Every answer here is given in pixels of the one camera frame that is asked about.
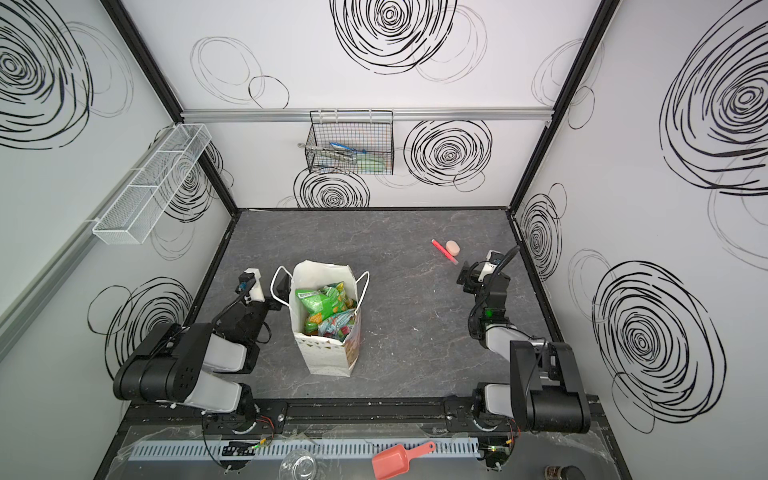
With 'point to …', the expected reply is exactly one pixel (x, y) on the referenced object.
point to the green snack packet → (328, 300)
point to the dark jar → (571, 472)
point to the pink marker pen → (444, 251)
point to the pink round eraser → (452, 247)
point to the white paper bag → (325, 354)
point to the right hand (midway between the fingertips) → (483, 267)
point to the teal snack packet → (338, 325)
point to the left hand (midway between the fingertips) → (270, 275)
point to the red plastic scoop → (396, 461)
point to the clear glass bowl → (298, 464)
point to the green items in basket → (355, 162)
